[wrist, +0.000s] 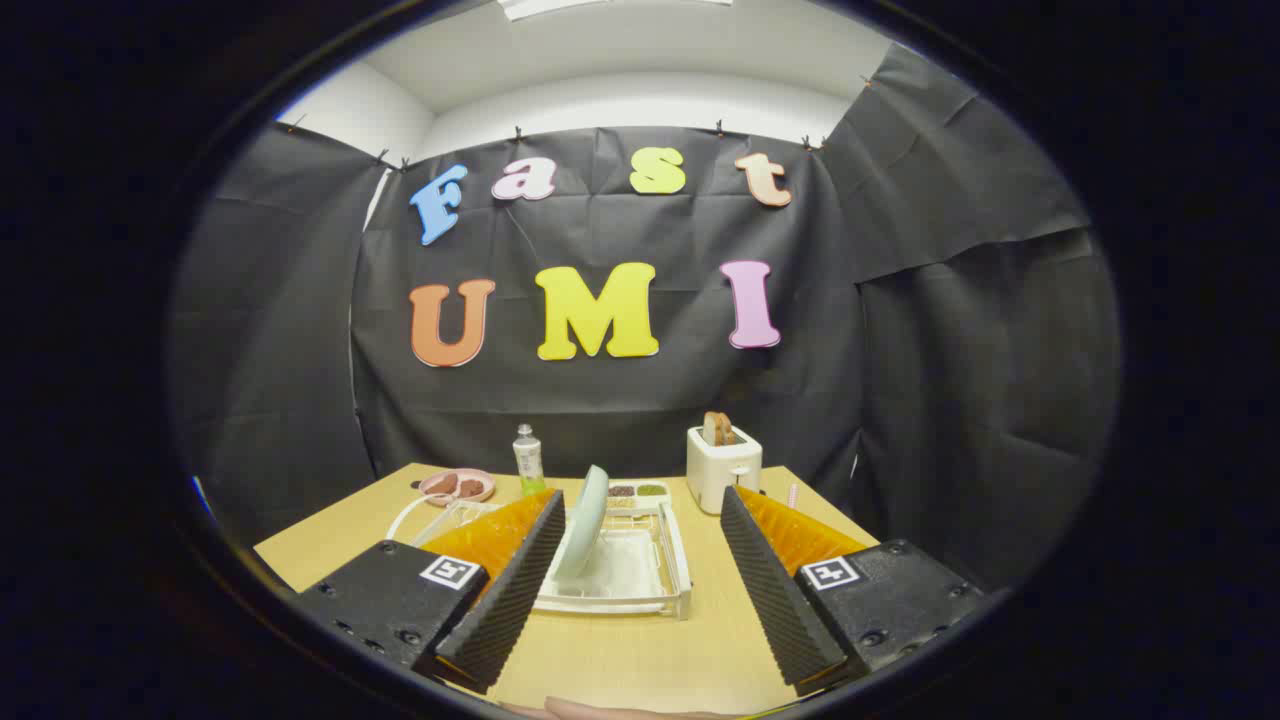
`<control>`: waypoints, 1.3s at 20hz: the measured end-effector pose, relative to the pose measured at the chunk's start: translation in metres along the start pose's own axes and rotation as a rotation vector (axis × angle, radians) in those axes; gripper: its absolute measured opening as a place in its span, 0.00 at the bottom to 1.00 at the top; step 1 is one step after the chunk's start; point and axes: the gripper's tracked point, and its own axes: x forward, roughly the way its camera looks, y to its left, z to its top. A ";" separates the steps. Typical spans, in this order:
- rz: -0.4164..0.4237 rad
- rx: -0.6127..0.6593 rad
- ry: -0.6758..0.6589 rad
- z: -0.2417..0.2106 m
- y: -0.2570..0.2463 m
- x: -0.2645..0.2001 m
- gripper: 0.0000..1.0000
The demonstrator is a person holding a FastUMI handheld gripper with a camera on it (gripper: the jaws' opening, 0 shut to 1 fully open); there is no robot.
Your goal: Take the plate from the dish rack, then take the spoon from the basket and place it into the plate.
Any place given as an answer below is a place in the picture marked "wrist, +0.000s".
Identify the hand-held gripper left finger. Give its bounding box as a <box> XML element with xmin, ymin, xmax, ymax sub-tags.
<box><xmin>297</xmin><ymin>488</ymin><xmax>567</xmax><ymax>695</ymax></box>

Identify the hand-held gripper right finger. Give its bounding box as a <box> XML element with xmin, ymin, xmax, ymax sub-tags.
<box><xmin>720</xmin><ymin>485</ymin><xmax>987</xmax><ymax>689</ymax></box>

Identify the pale green plate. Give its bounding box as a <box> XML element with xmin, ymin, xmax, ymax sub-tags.
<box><xmin>553</xmin><ymin>464</ymin><xmax>610</xmax><ymax>582</ymax></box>

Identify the white wire dish rack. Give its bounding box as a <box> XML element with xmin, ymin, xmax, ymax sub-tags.
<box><xmin>385</xmin><ymin>490</ymin><xmax>694</xmax><ymax>621</ymax></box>

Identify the pink plate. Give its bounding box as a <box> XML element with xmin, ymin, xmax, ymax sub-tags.
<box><xmin>418</xmin><ymin>468</ymin><xmax>497</xmax><ymax>506</ymax></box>

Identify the white toaster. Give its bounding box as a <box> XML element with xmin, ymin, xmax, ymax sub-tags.
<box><xmin>686</xmin><ymin>425</ymin><xmax>764</xmax><ymax>516</ymax></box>

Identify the clear bottle with green liquid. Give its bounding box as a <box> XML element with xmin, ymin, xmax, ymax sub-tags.
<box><xmin>513</xmin><ymin>424</ymin><xmax>547</xmax><ymax>498</ymax></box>

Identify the white sectioned tray with beans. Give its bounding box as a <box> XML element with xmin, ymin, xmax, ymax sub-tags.
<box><xmin>606</xmin><ymin>481</ymin><xmax>671</xmax><ymax>512</ymax></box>

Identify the black backdrop cloth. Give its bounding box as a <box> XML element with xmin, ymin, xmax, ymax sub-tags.
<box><xmin>170</xmin><ymin>42</ymin><xmax>1122</xmax><ymax>593</ymax></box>

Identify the ceiling light panel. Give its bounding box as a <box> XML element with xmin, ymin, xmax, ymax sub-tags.
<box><xmin>498</xmin><ymin>0</ymin><xmax>736</xmax><ymax>22</ymax></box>

